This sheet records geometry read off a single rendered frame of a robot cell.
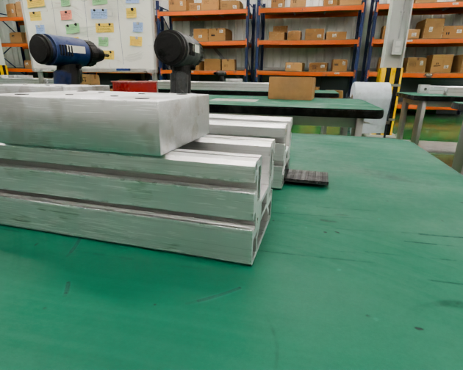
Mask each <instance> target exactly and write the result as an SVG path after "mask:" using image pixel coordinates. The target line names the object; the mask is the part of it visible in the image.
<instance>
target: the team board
mask: <svg viewBox="0 0 463 370"><path fill-rule="evenodd" d="M21 9H22V13H23V18H24V26H25V30H26V38H27V42H28V47H29V41H30V40H31V38H32V36H33V35H35V34H49V35H59V36H64V37H74V38H79V39H82V40H89V41H91V42H92V43H94V44H95V45H96V46H97V47H99V48H101V49H102V50H103V51H104V53H105V54H109V57H104V60H102V61H100V62H97V63H96V65H94V66H91V67H85V66H84V67H82V68H81V69H80V70H82V72H94V73H151V74H152V81H157V93H158V79H157V74H158V61H157V56H156V54H155V52H154V41H155V39H156V37H157V36H156V22H155V9H154V0H21ZM29 55H30V59H31V64H32V71H34V72H37V74H38V79H39V84H45V82H44V77H43V72H54V71H55V70H56V69H57V66H53V65H41V64H39V63H37V62H36V61H35V60H34V59H33V57H32V55H31V54H30V51H29Z"/></svg>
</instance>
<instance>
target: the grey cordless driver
mask: <svg viewBox="0 0 463 370"><path fill-rule="evenodd" d="M154 52H155V54H156V56H157V58H158V60H159V61H160V62H162V63H164V64H166V65H169V66H170V67H171V70H172V73H171V93H188V94H191V70H195V67H196V65H199V63H200V62H202V59H203V58H204V51H203V48H202V45H201V44H200V43H199V42H198V41H197V40H196V39H194V38H193V37H190V36H188V35H185V34H183V33H181V32H178V31H176V30H164V31H162V32H160V33H159V34H158V35H157V37H156V39H155V41H154Z"/></svg>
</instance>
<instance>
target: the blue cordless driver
mask: <svg viewBox="0 0 463 370"><path fill-rule="evenodd" d="M29 51H30V54H31V55H32V57H33V59H34V60H35V61H36V62H37V63H39V64H41V65H53V66H57V69H56V70H55V71H54V84H80V83H82V70H80V69H81V68H82V67H84V66H85V67H91V66H94V65H96V63H97V62H100V61H102V60H104V57H109V54H105V53H104V51H103V50H102V49H101V48H99V47H97V46H96V45H95V44H94V43H92V42H91V41H89V40H82V39H79V38H74V37H64V36H59V35H49V34H35V35H33V36H32V38H31V40H30V41H29Z"/></svg>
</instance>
